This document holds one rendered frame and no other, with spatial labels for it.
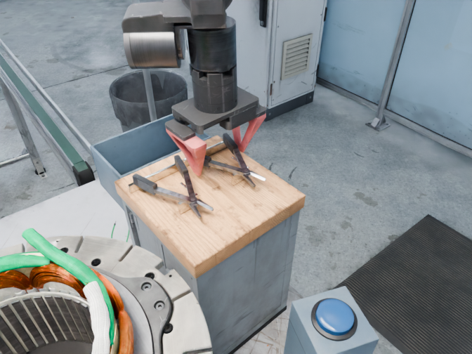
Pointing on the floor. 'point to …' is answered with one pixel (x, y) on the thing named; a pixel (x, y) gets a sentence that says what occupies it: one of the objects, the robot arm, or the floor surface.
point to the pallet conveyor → (36, 109)
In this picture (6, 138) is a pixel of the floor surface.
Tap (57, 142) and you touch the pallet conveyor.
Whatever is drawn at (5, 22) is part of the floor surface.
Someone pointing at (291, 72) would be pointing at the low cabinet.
